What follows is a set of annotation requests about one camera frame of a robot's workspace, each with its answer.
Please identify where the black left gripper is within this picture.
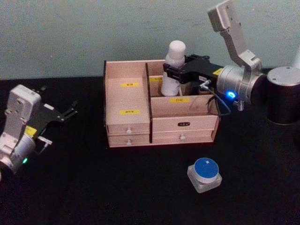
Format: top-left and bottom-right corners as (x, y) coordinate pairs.
(25, 86), (79, 139)

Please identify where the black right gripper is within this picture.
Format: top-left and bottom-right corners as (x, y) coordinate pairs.
(163, 53), (225, 85)

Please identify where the white plastic bottle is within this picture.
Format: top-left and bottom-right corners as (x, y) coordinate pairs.
(160, 40), (187, 97)

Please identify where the wide wooden drawer, black label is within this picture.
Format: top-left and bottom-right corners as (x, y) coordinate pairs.
(151, 114), (219, 134)

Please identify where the wooden desk organizer with drawers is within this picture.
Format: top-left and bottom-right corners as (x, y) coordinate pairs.
(103, 60), (221, 149)

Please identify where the wide plain wooden drawer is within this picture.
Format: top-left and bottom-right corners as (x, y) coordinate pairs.
(151, 129), (215, 144)

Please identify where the small wooden drawer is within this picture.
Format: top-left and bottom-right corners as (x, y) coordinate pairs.
(106, 123), (151, 136)
(108, 134), (151, 148)

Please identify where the black table cloth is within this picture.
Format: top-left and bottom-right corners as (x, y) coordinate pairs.
(0, 67), (300, 225)

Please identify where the glass jar with blue lid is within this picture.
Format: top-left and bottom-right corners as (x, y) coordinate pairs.
(187, 157), (223, 194)

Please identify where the right gripper dark cable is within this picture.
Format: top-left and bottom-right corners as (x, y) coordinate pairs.
(199, 79), (233, 117)

